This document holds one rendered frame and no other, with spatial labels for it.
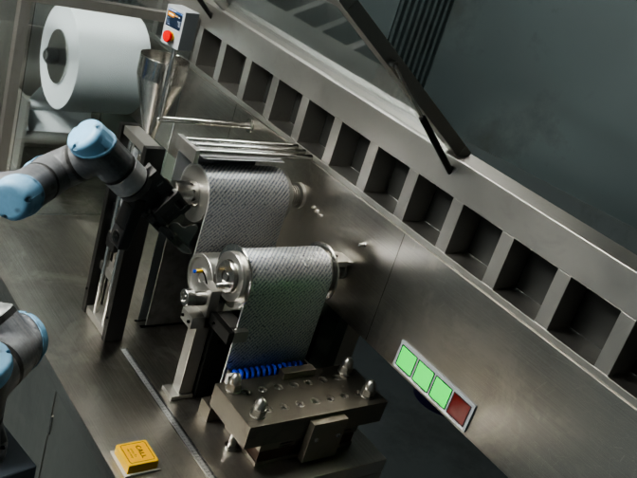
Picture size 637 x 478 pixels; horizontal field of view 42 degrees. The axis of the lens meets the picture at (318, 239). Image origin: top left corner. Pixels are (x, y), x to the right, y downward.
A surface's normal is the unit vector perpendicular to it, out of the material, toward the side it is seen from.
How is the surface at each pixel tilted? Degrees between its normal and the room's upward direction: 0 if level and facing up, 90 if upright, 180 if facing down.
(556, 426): 90
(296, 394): 0
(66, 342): 0
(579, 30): 90
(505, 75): 90
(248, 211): 92
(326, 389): 0
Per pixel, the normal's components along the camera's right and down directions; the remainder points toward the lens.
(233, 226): 0.54, 0.51
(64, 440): -0.79, 0.02
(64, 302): 0.29, -0.88
